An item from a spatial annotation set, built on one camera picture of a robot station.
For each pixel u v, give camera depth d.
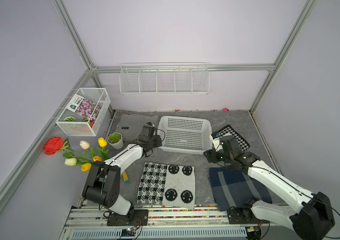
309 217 0.38
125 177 0.85
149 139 0.71
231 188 0.80
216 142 0.72
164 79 0.99
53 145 0.59
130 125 1.08
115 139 0.93
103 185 0.44
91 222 0.74
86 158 0.68
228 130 1.05
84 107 0.75
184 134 1.05
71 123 0.71
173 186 0.80
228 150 0.63
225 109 1.24
